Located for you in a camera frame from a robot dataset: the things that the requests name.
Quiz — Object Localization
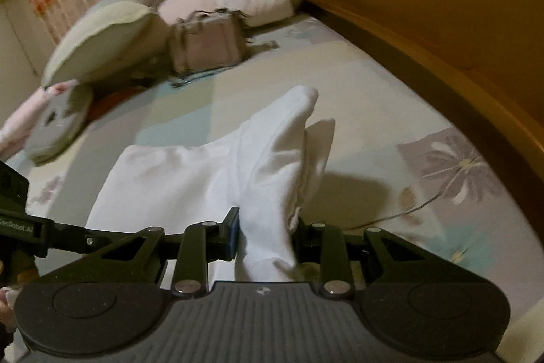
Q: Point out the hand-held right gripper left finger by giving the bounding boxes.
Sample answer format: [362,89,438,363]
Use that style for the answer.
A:
[83,207,241,299]

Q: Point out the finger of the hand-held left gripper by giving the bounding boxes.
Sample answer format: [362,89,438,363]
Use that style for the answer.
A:
[53,222,149,255]

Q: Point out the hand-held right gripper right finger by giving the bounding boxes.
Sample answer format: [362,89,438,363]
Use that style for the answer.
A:
[293,216,445,299]

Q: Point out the white printed t-shirt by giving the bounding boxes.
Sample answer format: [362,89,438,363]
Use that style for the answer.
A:
[85,86,337,284]

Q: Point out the person's left hand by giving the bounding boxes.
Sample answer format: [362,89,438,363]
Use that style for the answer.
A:
[0,259,20,335]

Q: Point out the long pink bolster pillow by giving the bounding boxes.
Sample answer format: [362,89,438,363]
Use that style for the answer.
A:
[0,80,78,156]

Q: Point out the grey round cushion with hole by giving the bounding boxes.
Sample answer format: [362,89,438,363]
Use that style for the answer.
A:
[24,81,95,167]

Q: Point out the orange cloth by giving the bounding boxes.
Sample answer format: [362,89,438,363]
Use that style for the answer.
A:
[85,87,148,122]

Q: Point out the pink handbag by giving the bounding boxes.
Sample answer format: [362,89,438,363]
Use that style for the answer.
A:
[167,8,280,88]

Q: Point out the pale green pillow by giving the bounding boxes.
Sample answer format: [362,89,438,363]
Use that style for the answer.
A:
[41,0,176,88]

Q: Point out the hanging wall cord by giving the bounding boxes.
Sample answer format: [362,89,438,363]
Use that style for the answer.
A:
[6,1,37,77]

